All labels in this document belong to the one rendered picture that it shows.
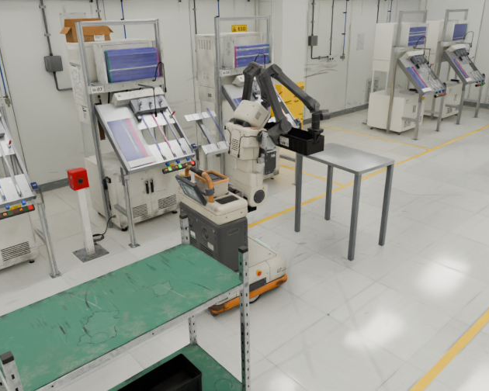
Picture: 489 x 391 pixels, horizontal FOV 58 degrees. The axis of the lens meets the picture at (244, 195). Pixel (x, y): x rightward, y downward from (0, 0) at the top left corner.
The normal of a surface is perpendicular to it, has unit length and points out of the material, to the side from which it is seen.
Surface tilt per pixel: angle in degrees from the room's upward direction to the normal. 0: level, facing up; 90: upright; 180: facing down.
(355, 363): 0
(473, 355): 0
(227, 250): 90
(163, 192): 90
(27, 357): 0
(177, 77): 90
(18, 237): 90
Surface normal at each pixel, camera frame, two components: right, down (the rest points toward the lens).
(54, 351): -0.02, -0.92
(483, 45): -0.75, 0.27
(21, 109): 0.66, 0.28
